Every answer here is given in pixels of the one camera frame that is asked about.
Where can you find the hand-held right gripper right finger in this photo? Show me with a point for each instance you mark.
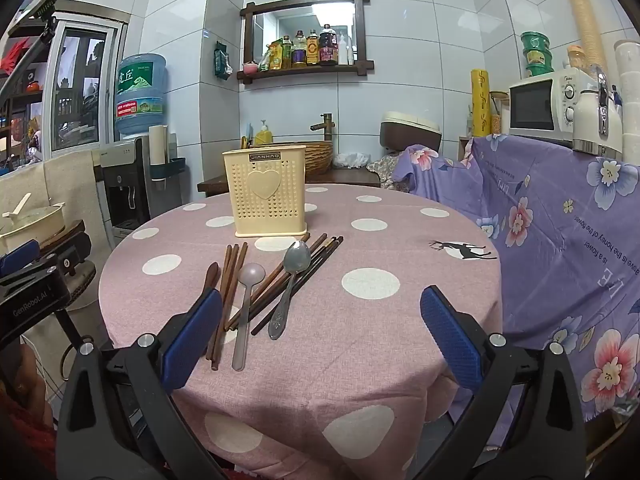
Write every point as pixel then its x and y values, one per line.
pixel 450 340

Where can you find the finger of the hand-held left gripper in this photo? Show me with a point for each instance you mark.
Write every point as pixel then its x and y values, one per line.
pixel 75 252
pixel 20 255

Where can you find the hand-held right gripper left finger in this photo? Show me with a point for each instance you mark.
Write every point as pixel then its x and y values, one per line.
pixel 192 340

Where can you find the bunch of brown chopsticks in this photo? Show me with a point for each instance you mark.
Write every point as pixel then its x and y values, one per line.
pixel 235 285

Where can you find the wooden spoon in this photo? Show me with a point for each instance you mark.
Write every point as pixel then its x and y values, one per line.
pixel 211 272

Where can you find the translucent pink plastic spoon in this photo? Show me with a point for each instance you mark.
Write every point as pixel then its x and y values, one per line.
pixel 250 277

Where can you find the metal spoon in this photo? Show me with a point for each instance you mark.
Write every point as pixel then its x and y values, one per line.
pixel 296 257

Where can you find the cream perforated utensil holder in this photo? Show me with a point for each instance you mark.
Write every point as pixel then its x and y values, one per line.
pixel 265 195

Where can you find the person's left forearm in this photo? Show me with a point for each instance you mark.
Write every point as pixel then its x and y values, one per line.
pixel 25 435

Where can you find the cream cooking pot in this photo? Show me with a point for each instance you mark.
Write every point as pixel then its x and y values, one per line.
pixel 32 225

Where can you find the beige cloth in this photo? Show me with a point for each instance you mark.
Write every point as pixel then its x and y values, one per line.
pixel 65 185

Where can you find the water dispenser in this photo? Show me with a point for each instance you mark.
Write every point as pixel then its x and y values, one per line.
pixel 122 180

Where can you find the teal cup holder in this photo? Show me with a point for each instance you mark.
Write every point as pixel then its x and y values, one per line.
pixel 170 167

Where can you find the cream paper cup tube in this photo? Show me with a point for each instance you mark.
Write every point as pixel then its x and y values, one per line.
pixel 158 145

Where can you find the purple floral cloth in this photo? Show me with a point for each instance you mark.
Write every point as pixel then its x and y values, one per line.
pixel 550 240

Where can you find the cluttered shelf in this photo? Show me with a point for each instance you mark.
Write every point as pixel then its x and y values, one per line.
pixel 20 110

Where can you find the glass window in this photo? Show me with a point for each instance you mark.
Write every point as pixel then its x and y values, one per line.
pixel 82 90

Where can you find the blue water jug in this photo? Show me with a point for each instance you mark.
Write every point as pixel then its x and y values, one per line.
pixel 141 95

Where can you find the small floral cloth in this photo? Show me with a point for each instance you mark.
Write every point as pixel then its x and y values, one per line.
pixel 382 170

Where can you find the wooden crate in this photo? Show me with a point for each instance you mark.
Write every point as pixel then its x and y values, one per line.
pixel 465 147

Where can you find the dark wooden counter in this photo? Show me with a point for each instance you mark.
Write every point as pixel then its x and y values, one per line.
pixel 345 176

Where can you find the white plastic bag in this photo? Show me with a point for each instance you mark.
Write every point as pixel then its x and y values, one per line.
pixel 351 160

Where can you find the brown and cream rice cooker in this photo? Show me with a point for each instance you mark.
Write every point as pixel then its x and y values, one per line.
pixel 407 132

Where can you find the yellow soap pump bottle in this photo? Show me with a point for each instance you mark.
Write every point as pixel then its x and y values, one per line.
pixel 264 136

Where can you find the woven pattern sink basin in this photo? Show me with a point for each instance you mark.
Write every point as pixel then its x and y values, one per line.
pixel 320 157

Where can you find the glass jar of beans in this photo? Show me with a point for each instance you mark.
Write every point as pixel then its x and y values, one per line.
pixel 499 117

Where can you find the yellow cling film roll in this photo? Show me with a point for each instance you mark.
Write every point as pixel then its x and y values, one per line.
pixel 480 105

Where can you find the green hanging packet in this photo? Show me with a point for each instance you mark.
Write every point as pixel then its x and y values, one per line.
pixel 222 62

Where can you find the bamboo style faucet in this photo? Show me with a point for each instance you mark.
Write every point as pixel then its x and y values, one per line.
pixel 327 127

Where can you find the white microwave oven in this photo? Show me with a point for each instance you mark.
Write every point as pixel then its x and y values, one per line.
pixel 532 105

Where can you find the small pink bowl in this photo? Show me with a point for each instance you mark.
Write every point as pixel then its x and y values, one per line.
pixel 250 68

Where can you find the white electric kettle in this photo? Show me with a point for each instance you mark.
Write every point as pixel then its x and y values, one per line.
pixel 592 120

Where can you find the yellow seasoning pouch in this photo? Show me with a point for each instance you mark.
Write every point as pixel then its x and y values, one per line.
pixel 275 57

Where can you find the green seasoning bottle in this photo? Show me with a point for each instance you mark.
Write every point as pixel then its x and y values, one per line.
pixel 286 55

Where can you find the stack of green noodle cups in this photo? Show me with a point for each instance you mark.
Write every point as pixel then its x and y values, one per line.
pixel 536 55

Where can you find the cooking oil bottle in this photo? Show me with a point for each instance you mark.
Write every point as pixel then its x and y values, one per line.
pixel 299 52

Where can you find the white plastic bottle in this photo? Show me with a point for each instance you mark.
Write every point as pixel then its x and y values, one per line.
pixel 343 52

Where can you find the orange lidded jar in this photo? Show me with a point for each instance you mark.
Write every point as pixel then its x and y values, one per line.
pixel 576 59

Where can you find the brown sauce bottle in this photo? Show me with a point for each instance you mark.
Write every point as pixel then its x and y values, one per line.
pixel 312 51

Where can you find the dark purple sauce bottle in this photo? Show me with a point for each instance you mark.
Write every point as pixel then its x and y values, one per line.
pixel 328 49

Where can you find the tall stack of paper cups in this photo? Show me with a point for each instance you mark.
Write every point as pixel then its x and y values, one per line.
pixel 582 15

